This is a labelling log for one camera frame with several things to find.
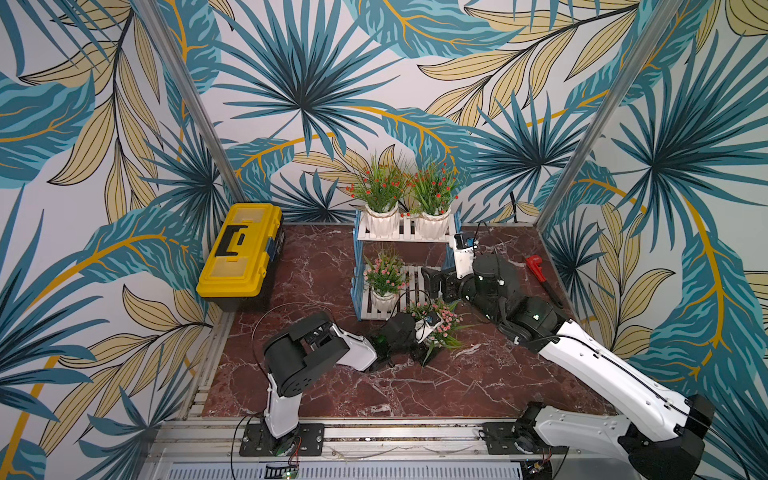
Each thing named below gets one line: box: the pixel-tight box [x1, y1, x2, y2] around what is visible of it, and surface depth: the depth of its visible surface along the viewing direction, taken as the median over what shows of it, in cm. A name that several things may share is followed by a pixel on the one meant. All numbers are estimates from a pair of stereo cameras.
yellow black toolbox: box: [196, 203, 285, 313], surface depth 90 cm
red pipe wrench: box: [526, 255, 565, 309], surface depth 108 cm
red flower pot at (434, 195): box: [408, 162, 458, 240], surface depth 77 cm
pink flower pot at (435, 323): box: [404, 299, 473, 367], surface depth 80 cm
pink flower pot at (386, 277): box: [363, 253, 409, 311], surface depth 88 cm
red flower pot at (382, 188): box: [345, 159, 410, 237], surface depth 76 cm
